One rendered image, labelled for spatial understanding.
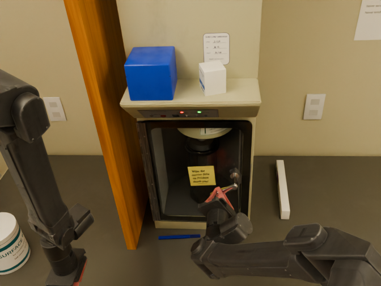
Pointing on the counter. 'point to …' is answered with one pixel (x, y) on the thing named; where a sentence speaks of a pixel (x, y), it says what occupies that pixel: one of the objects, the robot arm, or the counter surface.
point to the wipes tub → (12, 244)
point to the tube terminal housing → (195, 45)
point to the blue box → (151, 73)
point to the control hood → (239, 98)
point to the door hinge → (143, 155)
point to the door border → (148, 170)
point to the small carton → (212, 78)
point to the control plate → (180, 113)
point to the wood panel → (110, 106)
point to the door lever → (230, 184)
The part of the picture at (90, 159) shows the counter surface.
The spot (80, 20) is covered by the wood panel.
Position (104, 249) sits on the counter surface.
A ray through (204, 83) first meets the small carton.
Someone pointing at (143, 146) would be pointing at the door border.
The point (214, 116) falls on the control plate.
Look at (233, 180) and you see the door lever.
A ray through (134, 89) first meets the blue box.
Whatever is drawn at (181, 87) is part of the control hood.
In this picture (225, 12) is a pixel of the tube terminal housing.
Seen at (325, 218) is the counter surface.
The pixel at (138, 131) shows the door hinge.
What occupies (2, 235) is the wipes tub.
